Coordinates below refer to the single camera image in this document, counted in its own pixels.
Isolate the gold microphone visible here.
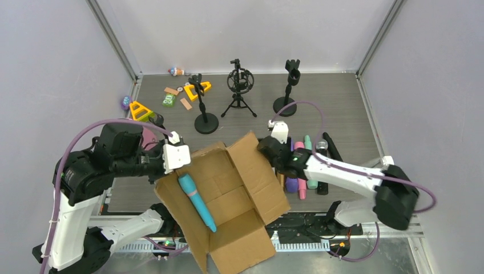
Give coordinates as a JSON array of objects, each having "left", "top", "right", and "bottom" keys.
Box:
[{"left": 276, "top": 172, "right": 286, "bottom": 189}]

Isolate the purple microphone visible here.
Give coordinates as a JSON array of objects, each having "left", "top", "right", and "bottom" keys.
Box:
[{"left": 284, "top": 140, "right": 300, "bottom": 194}]

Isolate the pink microphone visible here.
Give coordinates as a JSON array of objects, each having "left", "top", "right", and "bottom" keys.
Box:
[{"left": 294, "top": 141, "right": 306, "bottom": 200}]

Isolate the teal microphone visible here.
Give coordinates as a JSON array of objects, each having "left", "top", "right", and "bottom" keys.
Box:
[{"left": 303, "top": 135, "right": 318, "bottom": 190}]

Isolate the black sparkle grille microphone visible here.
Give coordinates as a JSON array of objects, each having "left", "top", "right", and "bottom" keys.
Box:
[{"left": 316, "top": 139, "right": 329, "bottom": 195}]

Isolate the blue toy microphone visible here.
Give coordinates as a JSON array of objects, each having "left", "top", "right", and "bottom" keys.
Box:
[{"left": 178, "top": 174, "right": 217, "bottom": 232}]

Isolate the cardboard box with label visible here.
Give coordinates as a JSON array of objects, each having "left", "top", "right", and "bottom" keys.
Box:
[{"left": 155, "top": 132, "right": 290, "bottom": 273}]

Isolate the black mic stand round base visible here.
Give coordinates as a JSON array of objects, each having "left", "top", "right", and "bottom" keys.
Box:
[{"left": 188, "top": 74, "right": 219, "bottom": 135}]

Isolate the black mic stand wide clip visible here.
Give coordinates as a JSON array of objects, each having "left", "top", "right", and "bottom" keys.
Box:
[{"left": 273, "top": 59, "right": 301, "bottom": 117}]

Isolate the black tripod shock mount stand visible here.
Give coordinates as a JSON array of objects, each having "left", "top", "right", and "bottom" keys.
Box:
[{"left": 221, "top": 58, "right": 257, "bottom": 118}]

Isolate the black mic stand front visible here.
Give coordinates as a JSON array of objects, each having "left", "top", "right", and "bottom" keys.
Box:
[{"left": 148, "top": 112, "right": 164, "bottom": 128}]

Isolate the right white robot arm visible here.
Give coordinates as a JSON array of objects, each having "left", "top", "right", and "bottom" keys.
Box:
[{"left": 257, "top": 136, "right": 420, "bottom": 232}]

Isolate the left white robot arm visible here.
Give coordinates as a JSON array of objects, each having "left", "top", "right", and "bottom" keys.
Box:
[{"left": 32, "top": 119, "right": 191, "bottom": 273}]

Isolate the pink plastic holder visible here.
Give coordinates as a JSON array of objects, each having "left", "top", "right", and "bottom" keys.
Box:
[{"left": 141, "top": 127, "right": 160, "bottom": 152}]

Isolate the yellow green triangle block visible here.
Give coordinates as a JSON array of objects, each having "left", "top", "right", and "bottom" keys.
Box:
[{"left": 130, "top": 101, "right": 155, "bottom": 122}]

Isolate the green toy block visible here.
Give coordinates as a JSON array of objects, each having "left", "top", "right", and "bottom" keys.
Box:
[{"left": 162, "top": 94, "right": 176, "bottom": 107}]

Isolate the small orange wooden block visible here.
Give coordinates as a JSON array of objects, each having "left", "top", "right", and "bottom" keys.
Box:
[{"left": 180, "top": 98, "right": 192, "bottom": 111}]

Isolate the yellow triangle toy block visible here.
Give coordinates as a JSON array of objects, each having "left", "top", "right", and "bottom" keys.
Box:
[{"left": 183, "top": 81, "right": 212, "bottom": 102}]

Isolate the small colourful toy figure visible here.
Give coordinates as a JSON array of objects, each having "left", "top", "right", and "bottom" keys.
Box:
[{"left": 167, "top": 67, "right": 185, "bottom": 76}]

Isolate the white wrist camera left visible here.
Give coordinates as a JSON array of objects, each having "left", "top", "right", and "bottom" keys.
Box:
[{"left": 162, "top": 131, "right": 191, "bottom": 174}]

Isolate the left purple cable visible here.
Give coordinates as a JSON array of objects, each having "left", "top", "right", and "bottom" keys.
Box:
[{"left": 39, "top": 118, "right": 190, "bottom": 274}]

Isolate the purple cable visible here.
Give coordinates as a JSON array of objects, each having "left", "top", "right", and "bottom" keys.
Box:
[
  {"left": 269, "top": 100, "right": 437, "bottom": 263},
  {"left": 39, "top": 118, "right": 190, "bottom": 274}
]

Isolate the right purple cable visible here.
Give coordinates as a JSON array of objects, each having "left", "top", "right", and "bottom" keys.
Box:
[{"left": 269, "top": 100, "right": 437, "bottom": 263}]

